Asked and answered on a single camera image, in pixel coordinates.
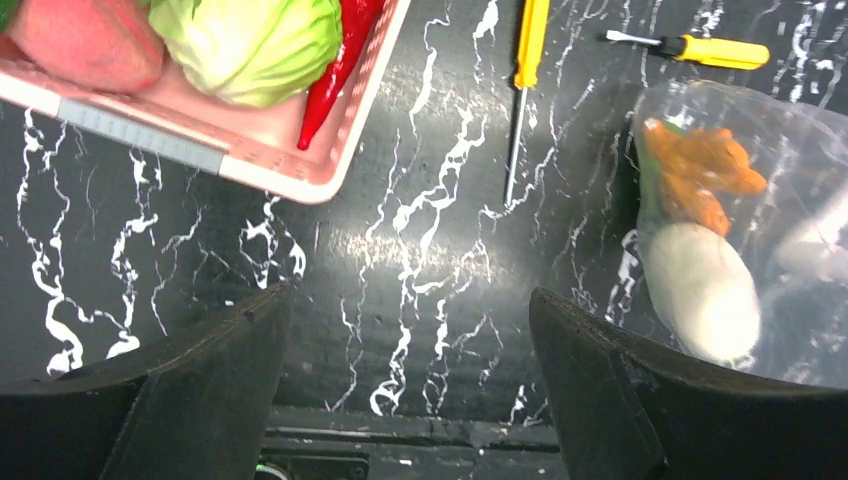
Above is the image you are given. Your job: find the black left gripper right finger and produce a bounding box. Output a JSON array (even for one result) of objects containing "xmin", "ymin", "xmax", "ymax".
[{"xmin": 529, "ymin": 288, "xmax": 847, "ymax": 479}]

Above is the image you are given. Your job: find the pink plastic basket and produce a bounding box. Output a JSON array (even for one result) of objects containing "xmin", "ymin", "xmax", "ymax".
[{"xmin": 1, "ymin": 1, "xmax": 410, "ymax": 204}]

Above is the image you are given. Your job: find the orange ginger root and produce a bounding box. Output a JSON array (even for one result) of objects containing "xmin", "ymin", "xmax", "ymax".
[{"xmin": 642, "ymin": 118, "xmax": 767, "ymax": 237}]

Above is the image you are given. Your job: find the clear zip top bag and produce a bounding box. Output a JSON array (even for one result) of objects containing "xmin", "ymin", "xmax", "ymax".
[{"xmin": 631, "ymin": 81, "xmax": 847, "ymax": 389}]

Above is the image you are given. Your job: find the white radish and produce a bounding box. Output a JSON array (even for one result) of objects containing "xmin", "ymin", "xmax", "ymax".
[{"xmin": 643, "ymin": 223, "xmax": 762, "ymax": 362}]

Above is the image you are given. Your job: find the red chili pepper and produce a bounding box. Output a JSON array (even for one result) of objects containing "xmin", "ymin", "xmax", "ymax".
[{"xmin": 297, "ymin": 0, "xmax": 385, "ymax": 150}]

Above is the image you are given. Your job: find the orange handle screwdriver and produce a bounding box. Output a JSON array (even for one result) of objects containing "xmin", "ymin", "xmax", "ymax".
[{"xmin": 504, "ymin": 0, "xmax": 550, "ymax": 207}]

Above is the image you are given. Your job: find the yellow handle screwdriver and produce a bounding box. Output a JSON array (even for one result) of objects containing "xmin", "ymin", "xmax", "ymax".
[{"xmin": 603, "ymin": 30, "xmax": 770, "ymax": 71}]

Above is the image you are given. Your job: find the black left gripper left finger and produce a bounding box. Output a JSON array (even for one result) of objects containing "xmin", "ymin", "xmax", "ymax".
[{"xmin": 1, "ymin": 283, "xmax": 291, "ymax": 479}]

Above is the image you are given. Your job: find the green cabbage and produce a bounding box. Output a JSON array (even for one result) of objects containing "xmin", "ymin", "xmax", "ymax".
[{"xmin": 148, "ymin": 0, "xmax": 343, "ymax": 108}]

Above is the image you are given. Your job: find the pink peach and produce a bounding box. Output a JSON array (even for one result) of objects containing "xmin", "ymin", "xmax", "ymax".
[{"xmin": 5, "ymin": 1, "xmax": 165, "ymax": 93}]

